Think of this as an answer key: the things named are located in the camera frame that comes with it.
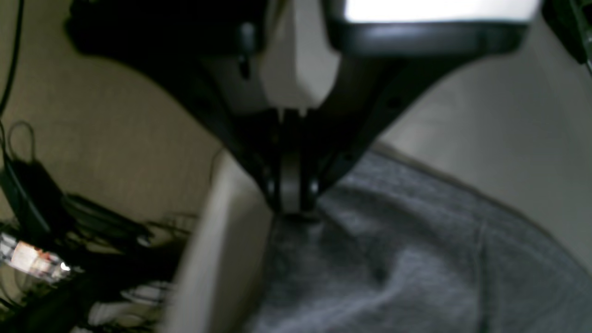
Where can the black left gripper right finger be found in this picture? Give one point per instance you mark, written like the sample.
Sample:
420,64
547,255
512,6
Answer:
391,53

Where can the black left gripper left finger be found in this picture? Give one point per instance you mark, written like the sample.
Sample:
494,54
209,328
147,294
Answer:
201,52

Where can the grey T-shirt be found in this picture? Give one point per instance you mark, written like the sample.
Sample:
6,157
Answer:
394,249

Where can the black power adapter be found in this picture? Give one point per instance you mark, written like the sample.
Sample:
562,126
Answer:
35,200

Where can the white power strip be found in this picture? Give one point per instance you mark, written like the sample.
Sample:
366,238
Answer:
32,260

